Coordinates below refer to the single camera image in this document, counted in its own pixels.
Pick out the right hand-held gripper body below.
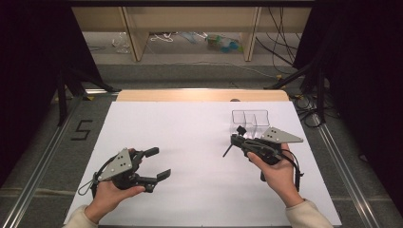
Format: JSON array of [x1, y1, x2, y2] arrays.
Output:
[[230, 126, 304, 167]]

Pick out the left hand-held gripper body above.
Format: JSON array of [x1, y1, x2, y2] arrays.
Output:
[[96, 147, 147, 192]]

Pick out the clear plastic organizer box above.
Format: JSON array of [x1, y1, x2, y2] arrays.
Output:
[[229, 108, 271, 141]]

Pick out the thin black brush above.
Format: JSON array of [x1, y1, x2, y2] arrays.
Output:
[[221, 142, 236, 159]]

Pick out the person's left hand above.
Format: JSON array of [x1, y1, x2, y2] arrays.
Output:
[[84, 147, 146, 224]]

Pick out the person's right hand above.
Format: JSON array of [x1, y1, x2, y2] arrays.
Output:
[[246, 142, 305, 209]]

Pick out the white table mat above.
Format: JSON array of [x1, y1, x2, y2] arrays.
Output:
[[63, 100, 344, 228]]

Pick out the light wooden table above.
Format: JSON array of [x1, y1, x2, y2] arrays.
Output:
[[115, 88, 290, 103]]

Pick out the black tripod stand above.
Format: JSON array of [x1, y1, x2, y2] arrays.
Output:
[[263, 60, 328, 125]]

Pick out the colourful plastic packet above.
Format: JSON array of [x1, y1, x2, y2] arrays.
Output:
[[204, 32, 244, 54]]

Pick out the clear plastic bag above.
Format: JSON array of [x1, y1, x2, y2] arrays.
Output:
[[110, 31, 132, 54]]

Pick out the black curtain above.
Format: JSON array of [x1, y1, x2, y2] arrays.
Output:
[[292, 0, 403, 218], [0, 0, 107, 188]]

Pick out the light wooden shelf unit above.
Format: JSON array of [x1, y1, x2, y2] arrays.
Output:
[[71, 6, 314, 63]]

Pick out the left hand-held gripper cable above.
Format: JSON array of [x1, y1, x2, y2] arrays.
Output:
[[77, 157, 118, 200]]

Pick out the hand-held gripper cable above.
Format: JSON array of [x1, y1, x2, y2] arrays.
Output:
[[279, 147, 305, 193], [77, 157, 118, 200]]

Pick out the right hand-held gripper cable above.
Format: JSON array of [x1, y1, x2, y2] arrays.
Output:
[[279, 147, 305, 193]]

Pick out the black floor cables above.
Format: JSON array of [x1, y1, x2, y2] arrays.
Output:
[[290, 94, 340, 129]]

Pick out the short metal floor rail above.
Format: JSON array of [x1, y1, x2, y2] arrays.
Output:
[[83, 87, 122, 96]]

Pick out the long metal floor rail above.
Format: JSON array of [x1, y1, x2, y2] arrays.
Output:
[[0, 94, 84, 228], [311, 113, 383, 228]]

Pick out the bundle of black hanging cables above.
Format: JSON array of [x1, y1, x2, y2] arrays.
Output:
[[254, 7, 302, 76]]

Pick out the white coiled cable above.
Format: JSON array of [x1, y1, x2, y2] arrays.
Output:
[[149, 31, 179, 43]]

